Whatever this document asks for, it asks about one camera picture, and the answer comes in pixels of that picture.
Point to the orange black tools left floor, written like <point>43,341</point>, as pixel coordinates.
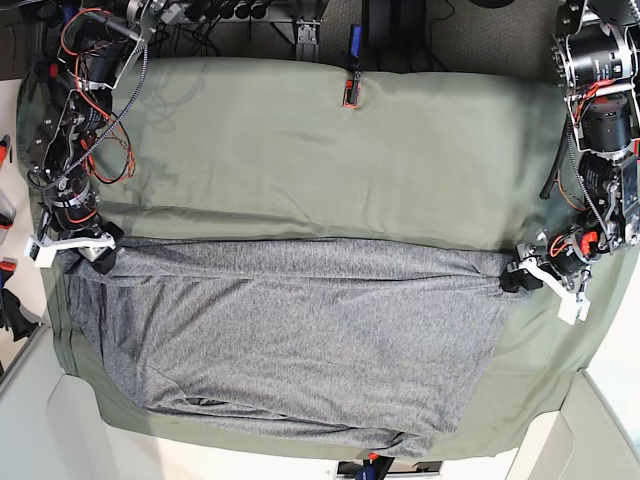
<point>12,318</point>

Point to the blue orange clamp top centre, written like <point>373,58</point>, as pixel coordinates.
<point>352,86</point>

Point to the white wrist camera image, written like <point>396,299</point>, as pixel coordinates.
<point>41,252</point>
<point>572,310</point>

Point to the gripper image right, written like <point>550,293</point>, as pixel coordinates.
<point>563,263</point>

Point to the aluminium frame bracket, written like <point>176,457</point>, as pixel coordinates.
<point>307,41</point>

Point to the red handled tool left edge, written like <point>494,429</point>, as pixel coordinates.
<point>5,149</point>

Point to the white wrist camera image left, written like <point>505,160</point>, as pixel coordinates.
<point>41,252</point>

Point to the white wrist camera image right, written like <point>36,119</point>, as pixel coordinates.
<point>572,310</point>

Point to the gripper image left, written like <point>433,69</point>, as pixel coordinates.
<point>72,220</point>

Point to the orange blue clamp bottom centre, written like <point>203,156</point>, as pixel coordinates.
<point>375,467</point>

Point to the green table cloth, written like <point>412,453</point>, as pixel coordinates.
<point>247,149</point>

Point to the grey heathered T-shirt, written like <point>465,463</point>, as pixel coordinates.
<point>369,344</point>

